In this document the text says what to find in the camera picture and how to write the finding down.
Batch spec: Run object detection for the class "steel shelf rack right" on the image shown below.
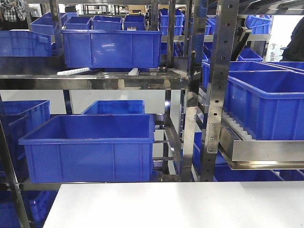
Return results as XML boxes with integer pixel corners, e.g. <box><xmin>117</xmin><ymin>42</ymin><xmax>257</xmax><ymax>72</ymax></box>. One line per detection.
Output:
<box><xmin>200</xmin><ymin>0</ymin><xmax>304</xmax><ymax>181</ymax></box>

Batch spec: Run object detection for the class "steel shelf rack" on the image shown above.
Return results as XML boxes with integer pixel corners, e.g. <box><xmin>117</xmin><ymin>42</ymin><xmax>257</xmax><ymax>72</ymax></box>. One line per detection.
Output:
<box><xmin>0</xmin><ymin>0</ymin><xmax>198</xmax><ymax>228</ymax></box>
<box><xmin>200</xmin><ymin>0</ymin><xmax>304</xmax><ymax>181</ymax></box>

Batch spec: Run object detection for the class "blue crate far left upper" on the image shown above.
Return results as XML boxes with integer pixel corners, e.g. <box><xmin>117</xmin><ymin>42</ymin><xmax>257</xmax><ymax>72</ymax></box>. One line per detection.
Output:
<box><xmin>0</xmin><ymin>30</ymin><xmax>52</xmax><ymax>57</ymax></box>

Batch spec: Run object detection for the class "steel shelf rack left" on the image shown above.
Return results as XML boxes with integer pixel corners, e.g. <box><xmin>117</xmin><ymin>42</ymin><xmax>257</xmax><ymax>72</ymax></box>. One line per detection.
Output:
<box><xmin>0</xmin><ymin>0</ymin><xmax>198</xmax><ymax>228</ymax></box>

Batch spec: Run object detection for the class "large blue bin shelf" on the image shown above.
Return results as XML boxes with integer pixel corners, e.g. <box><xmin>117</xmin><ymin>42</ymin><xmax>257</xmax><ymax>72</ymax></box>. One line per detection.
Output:
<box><xmin>224</xmin><ymin>71</ymin><xmax>304</xmax><ymax>140</ymax></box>
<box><xmin>61</xmin><ymin>29</ymin><xmax>162</xmax><ymax>68</ymax></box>

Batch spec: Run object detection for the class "large blue bin lower left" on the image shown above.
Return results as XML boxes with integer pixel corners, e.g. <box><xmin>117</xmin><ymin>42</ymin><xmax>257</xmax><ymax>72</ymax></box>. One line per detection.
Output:
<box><xmin>19</xmin><ymin>114</ymin><xmax>155</xmax><ymax>183</ymax></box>

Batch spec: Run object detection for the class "blue bin far left lower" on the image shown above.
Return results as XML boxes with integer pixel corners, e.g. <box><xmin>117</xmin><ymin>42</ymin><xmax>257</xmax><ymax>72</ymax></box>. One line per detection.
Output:
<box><xmin>0</xmin><ymin>100</ymin><xmax>50</xmax><ymax>181</ymax></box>

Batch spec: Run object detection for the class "large blue bin upper shelf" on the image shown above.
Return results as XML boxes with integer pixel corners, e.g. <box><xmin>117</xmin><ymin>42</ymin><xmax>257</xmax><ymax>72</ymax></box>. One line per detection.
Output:
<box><xmin>61</xmin><ymin>29</ymin><xmax>162</xmax><ymax>68</ymax></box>

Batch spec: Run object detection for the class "large blue bin right shelf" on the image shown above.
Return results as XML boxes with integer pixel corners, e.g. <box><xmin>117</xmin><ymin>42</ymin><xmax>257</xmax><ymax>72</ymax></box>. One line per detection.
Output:
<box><xmin>224</xmin><ymin>71</ymin><xmax>304</xmax><ymax>140</ymax></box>

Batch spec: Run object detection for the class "blue bin behind lower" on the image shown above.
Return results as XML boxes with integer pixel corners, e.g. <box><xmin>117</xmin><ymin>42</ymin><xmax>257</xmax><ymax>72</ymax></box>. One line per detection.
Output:
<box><xmin>81</xmin><ymin>100</ymin><xmax>145</xmax><ymax>114</ymax></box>

